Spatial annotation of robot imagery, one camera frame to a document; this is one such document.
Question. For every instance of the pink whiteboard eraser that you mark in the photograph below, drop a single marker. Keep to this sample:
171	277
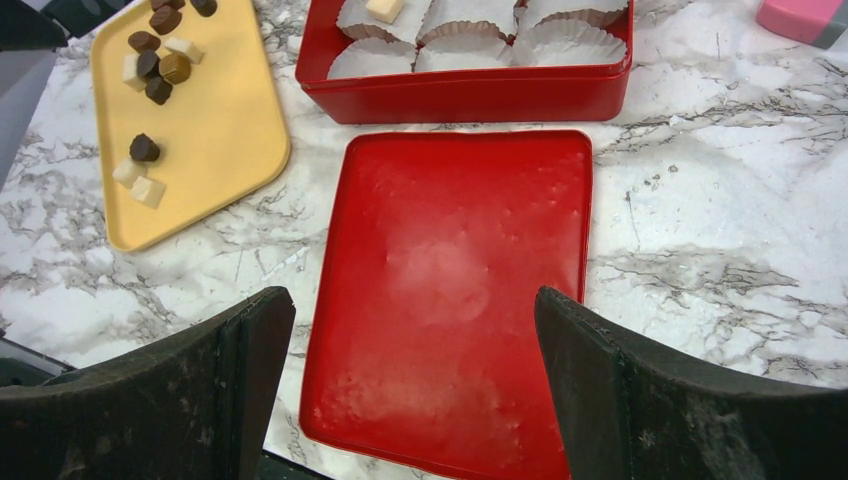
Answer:
819	23

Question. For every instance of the round dark chocolate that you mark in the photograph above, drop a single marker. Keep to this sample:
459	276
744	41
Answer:
144	149

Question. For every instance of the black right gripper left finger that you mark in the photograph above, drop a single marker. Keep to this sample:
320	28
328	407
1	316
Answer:
194	405

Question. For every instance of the yellow plastic tray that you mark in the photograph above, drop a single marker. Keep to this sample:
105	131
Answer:
222	133

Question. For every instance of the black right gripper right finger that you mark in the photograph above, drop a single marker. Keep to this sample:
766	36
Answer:
629	407

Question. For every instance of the red chocolate box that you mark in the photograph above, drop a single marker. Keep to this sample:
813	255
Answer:
514	94

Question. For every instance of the white chocolate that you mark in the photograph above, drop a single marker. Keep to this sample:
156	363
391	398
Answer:
386	11

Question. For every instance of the red box lid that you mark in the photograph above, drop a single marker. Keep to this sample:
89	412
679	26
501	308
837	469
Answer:
423	349

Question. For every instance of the white paper cup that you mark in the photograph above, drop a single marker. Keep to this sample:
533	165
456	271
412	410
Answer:
597	13
493	18
567	42
373	57
355	21
463	52

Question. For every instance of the white chocolate cube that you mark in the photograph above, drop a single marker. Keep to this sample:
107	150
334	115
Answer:
128	171
147	191

